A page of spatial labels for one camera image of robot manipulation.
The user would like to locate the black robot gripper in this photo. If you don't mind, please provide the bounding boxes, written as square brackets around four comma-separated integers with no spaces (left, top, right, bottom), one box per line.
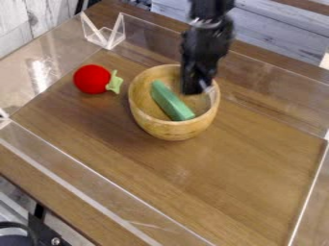
[179,15,236,107]

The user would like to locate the brown wooden bowl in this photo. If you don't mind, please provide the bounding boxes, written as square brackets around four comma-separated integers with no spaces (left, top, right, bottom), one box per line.
[126,64,220,141]

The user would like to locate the green rectangular block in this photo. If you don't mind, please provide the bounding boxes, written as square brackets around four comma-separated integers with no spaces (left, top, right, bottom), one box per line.
[149,81,195,121]

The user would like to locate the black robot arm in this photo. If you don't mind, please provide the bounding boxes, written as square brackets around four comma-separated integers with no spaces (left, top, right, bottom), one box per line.
[180,0,235,96]

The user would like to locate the red toy tomato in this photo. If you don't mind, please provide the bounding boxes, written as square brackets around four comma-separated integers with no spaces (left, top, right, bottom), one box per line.
[73,64,122,94]

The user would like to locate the black table clamp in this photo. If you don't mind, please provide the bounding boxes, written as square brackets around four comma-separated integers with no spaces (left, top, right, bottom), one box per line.
[0,202,72,246]

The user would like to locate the clear acrylic corner bracket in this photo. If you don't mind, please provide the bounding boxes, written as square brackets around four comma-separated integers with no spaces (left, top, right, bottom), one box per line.
[80,12,125,50]

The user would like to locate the clear acrylic tray wall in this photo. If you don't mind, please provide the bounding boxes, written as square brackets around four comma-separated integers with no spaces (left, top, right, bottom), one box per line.
[0,8,329,246]

